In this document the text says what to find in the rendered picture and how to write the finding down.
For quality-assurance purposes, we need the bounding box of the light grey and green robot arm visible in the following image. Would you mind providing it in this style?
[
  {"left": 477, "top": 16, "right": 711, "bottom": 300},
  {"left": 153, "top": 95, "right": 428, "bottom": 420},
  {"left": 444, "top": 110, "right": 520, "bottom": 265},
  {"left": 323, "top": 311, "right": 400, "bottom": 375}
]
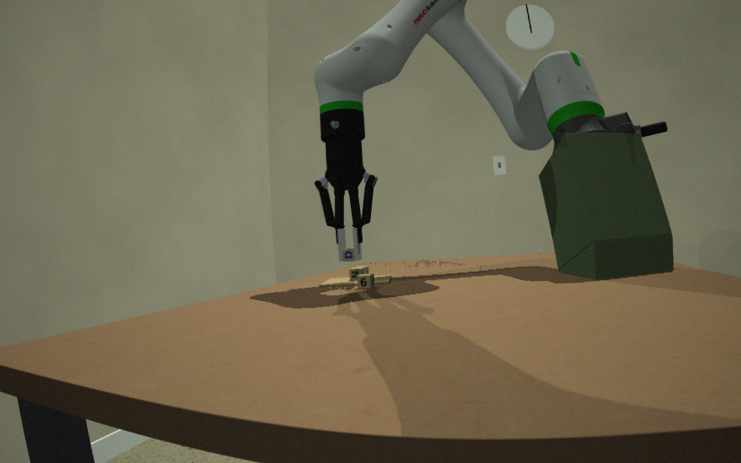
[{"left": 314, "top": 0, "right": 667, "bottom": 153}]

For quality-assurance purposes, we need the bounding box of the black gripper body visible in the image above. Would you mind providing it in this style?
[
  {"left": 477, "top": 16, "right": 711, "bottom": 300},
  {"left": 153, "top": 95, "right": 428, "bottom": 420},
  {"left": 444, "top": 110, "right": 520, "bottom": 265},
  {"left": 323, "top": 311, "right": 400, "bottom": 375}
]
[{"left": 325, "top": 137, "right": 366, "bottom": 191}]

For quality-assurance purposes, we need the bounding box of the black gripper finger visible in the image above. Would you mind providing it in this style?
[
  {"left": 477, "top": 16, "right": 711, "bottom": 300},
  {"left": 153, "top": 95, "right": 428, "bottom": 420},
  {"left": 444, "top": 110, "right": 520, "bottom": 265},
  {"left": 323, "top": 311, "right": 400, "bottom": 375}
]
[
  {"left": 346, "top": 172, "right": 378, "bottom": 261},
  {"left": 315, "top": 174, "right": 346, "bottom": 262}
]

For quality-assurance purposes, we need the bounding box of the tan mat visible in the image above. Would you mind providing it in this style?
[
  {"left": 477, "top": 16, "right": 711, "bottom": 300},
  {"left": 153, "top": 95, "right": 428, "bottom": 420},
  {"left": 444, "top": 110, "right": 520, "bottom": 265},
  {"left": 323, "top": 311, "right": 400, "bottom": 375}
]
[{"left": 319, "top": 275, "right": 391, "bottom": 288}]

